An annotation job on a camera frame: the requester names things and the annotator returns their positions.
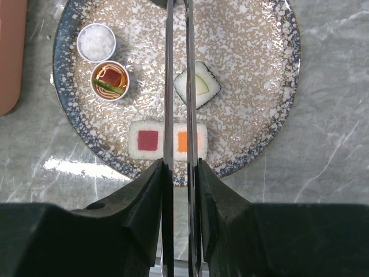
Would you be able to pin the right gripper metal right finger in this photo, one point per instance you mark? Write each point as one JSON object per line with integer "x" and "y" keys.
{"x": 238, "y": 238}

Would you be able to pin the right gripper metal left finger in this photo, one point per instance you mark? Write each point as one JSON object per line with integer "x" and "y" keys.
{"x": 115, "y": 236}

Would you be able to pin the red sushi roll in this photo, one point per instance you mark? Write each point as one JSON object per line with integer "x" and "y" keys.
{"x": 145, "y": 140}

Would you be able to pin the orange sushi roll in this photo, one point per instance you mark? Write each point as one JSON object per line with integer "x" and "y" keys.
{"x": 180, "y": 141}

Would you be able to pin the cucumber sushi roll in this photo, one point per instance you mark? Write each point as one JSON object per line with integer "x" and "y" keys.
{"x": 206, "y": 85}

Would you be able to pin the small noodle soup cup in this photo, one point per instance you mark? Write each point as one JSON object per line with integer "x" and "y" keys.
{"x": 110, "y": 81}

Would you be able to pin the pink lunch box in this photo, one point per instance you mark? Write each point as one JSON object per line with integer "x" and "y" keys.
{"x": 13, "y": 25}

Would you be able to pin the speckled round plate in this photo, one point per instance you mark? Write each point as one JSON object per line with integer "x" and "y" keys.
{"x": 251, "y": 47}

